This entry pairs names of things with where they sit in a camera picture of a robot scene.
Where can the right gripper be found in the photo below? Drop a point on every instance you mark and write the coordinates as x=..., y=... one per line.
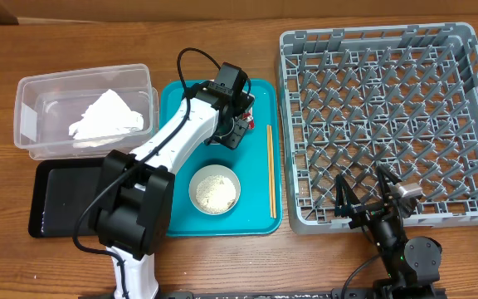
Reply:
x=366, y=210

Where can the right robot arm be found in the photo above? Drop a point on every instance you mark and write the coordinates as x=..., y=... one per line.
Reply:
x=412, y=264

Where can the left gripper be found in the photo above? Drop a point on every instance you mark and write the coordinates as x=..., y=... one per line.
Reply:
x=234, y=138

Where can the wooden chopstick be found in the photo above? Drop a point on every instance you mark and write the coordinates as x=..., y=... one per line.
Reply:
x=270, y=169
x=274, y=184

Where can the teal serving tray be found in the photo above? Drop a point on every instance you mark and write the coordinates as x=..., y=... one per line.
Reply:
x=249, y=161

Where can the white napkin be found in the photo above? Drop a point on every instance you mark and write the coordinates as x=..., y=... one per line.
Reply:
x=107, y=116

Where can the black plastic tray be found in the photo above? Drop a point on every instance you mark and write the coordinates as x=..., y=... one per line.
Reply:
x=63, y=188

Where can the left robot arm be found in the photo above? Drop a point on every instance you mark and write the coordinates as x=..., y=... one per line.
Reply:
x=132, y=207

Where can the white rice pile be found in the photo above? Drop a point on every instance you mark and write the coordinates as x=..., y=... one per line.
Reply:
x=216, y=194

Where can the grey bowl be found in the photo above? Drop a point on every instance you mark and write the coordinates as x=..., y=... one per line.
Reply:
x=213, y=169

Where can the clear plastic bin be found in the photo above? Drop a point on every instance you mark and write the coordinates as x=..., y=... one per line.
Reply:
x=46, y=105

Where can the grey dishwasher rack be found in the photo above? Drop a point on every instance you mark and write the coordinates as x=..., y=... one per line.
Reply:
x=405, y=97

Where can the cardboard box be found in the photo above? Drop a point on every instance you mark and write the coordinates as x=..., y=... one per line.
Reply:
x=21, y=11

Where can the red snack wrapper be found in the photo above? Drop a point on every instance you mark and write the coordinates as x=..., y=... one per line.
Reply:
x=248, y=118

